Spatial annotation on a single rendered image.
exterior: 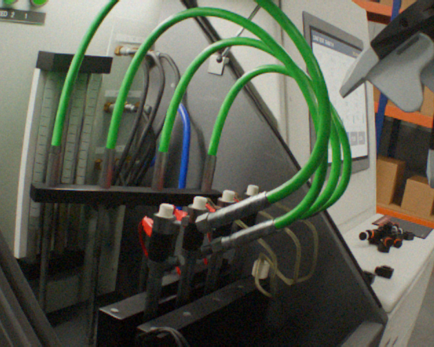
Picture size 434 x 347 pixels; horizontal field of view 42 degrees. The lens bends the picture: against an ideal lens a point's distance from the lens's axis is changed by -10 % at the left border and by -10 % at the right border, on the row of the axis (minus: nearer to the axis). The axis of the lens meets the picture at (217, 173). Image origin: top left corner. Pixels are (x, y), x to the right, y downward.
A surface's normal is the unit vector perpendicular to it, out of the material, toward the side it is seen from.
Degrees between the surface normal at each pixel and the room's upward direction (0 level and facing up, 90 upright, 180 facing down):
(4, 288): 43
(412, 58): 92
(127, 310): 0
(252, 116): 90
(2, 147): 90
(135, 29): 90
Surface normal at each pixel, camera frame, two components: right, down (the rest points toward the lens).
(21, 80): 0.86, 0.25
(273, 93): -0.48, 0.07
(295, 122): 0.88, 0.01
